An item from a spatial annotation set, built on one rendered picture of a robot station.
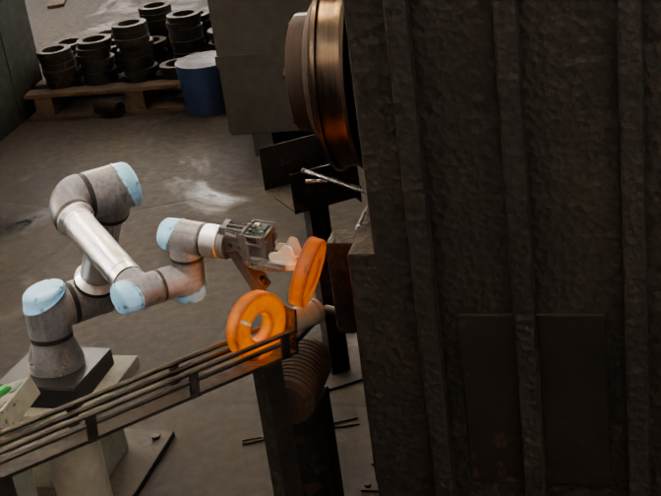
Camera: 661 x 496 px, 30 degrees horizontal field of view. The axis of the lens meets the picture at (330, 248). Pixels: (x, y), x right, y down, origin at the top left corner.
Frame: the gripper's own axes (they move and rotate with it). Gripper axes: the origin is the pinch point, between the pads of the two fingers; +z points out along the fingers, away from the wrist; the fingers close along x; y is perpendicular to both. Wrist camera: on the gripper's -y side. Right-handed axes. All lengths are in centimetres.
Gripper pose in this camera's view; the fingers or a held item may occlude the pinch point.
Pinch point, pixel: (306, 264)
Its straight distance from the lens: 266.1
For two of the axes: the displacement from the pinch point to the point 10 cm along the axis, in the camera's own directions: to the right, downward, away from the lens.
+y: -0.7, -8.6, -5.1
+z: 9.2, 1.5, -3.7
